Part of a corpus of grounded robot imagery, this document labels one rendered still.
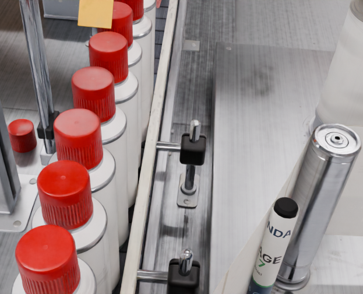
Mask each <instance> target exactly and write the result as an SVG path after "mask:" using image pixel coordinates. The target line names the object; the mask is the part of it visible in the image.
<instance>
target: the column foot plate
mask: <svg viewBox="0 0 363 294"><path fill-rule="evenodd" d="M18 175H19V180H20V185H21V190H20V193H19V196H18V198H17V201H16V203H15V207H14V209H13V211H12V214H11V215H0V232H12V233H22V232H24V231H25V230H26V227H27V224H28V221H29V219H30V215H31V212H32V210H33V207H34V204H35V201H36V198H37V196H38V189H37V177H38V176H34V175H27V174H18Z"/></svg>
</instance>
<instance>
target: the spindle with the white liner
mask: <svg viewBox="0 0 363 294"><path fill-rule="evenodd" d="M326 123H337V124H341V125H363V0H351V2H350V6H349V9H348V12H347V16H346V19H345V22H344V25H343V28H342V30H341V33H340V37H339V40H338V43H337V47H336V51H335V53H334V56H333V59H332V62H331V64H330V68H329V72H328V75H327V78H326V81H325V84H324V87H323V89H322V92H321V96H320V100H319V101H318V103H317V105H316V108H315V116H314V117H313V118H312V119H311V121H310V123H309V134H310V136H311V134H312V132H313V131H314V129H315V128H316V127H317V126H319V125H321V124H326Z"/></svg>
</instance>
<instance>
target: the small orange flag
mask: <svg viewBox="0 0 363 294"><path fill-rule="evenodd" d="M113 4H114V0H80V3H79V17H78V24H77V25H78V26H86V27H98V28H105V29H111V25H112V11H113Z"/></svg>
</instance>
